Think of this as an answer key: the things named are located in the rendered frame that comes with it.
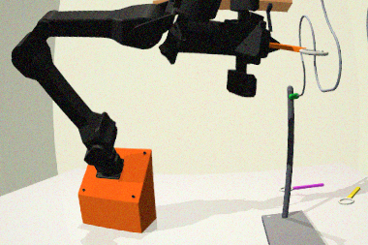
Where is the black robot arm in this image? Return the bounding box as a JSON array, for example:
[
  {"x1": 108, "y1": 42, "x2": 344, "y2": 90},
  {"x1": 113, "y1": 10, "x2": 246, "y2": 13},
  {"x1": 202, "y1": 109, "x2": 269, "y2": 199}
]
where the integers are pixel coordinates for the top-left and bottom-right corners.
[{"x1": 12, "y1": 0, "x2": 271, "y2": 180}]

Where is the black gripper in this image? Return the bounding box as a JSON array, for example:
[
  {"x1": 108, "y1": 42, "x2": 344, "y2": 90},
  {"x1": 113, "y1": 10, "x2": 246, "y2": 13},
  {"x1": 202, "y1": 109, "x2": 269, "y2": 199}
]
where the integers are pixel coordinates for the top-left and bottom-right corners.
[{"x1": 206, "y1": 0, "x2": 261, "y2": 97}]

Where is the orange handle with grey loop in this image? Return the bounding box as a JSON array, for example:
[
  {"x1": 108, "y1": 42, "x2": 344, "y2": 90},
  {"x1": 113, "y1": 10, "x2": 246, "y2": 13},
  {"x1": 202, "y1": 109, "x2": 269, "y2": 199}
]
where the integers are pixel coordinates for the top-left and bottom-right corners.
[{"x1": 269, "y1": 43, "x2": 328, "y2": 56}]

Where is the white ring with yellow handle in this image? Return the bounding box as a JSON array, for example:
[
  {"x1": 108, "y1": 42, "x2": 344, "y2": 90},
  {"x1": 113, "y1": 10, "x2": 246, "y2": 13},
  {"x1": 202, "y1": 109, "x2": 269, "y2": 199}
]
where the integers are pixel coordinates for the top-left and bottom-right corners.
[{"x1": 338, "y1": 186, "x2": 360, "y2": 204}]

